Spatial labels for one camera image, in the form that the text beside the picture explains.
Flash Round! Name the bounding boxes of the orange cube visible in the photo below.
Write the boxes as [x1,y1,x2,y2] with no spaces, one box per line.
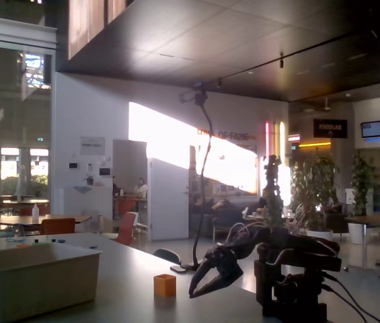
[153,273,177,298]

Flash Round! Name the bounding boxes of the white plastic bin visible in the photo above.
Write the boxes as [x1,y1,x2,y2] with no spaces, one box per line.
[0,242,103,323]

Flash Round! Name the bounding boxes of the black gooseneck clamp holder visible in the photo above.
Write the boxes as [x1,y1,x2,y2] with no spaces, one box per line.
[170,100,213,274]

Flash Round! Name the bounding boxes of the dark chair back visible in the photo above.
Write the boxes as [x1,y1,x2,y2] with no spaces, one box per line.
[152,248,182,266]

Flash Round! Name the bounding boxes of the tall climbing plant white pot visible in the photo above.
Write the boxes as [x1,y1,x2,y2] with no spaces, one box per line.
[262,154,285,236]

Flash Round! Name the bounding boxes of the white open door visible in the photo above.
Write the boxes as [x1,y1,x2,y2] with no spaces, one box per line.
[147,157,190,242]

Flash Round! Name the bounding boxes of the red chair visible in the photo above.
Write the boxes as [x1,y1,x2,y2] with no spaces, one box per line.
[112,211,137,246]

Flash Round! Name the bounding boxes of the seated person in white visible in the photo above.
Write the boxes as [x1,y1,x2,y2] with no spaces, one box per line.
[133,177,149,199]

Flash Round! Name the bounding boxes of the bushy plant in white pot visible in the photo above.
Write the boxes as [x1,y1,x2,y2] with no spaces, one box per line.
[291,155,341,242]

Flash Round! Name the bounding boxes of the vertical neon light tubes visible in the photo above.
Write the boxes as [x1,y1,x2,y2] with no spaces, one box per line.
[264,120,287,166]

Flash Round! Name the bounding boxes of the white cabinet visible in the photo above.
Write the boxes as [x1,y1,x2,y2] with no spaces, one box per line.
[61,185,114,234]

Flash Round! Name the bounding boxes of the orange chair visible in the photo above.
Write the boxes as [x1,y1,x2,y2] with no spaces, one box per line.
[39,217,77,236]

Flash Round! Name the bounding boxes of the slim plant in white pot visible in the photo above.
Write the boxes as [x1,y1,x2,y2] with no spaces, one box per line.
[347,153,378,246]

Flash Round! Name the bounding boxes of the wooden table on metal legs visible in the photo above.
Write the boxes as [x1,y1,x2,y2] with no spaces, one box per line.
[343,215,380,273]

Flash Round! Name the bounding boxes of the wooden café table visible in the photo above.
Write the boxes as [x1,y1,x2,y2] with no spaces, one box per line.
[0,214,93,236]

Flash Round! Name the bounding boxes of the black webcam on gooseneck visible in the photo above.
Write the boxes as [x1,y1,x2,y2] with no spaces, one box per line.
[179,87,209,106]

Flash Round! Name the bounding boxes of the black Foodlab sign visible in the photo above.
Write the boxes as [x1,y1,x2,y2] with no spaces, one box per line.
[313,118,348,139]

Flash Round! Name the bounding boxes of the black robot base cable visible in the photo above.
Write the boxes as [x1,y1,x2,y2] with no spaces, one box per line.
[322,285,368,323]
[322,271,380,323]

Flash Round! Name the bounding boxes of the white wall poster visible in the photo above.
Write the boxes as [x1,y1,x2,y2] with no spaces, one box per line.
[79,135,106,157]

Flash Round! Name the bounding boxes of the wall-mounted monitor screen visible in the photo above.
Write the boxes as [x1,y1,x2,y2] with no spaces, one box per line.
[360,120,380,139]

